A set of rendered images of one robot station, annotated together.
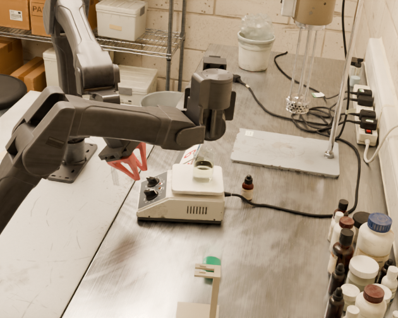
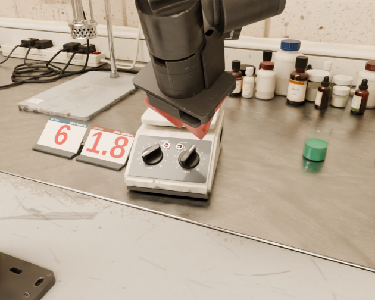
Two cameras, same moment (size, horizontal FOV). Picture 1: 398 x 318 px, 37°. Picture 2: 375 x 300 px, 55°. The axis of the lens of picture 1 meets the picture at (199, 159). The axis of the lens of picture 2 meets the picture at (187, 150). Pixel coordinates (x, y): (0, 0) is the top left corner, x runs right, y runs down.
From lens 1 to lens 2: 1.28 m
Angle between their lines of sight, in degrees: 65
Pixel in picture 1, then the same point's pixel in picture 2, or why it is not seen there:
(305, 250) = (265, 108)
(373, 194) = not seen: hidden behind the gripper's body
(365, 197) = not seen: hidden behind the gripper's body
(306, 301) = (340, 118)
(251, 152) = (80, 105)
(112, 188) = (103, 221)
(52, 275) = not seen: outside the picture
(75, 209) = (159, 275)
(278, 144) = (75, 91)
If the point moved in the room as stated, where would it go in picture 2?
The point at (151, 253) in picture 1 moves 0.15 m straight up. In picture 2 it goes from (288, 194) to (305, 99)
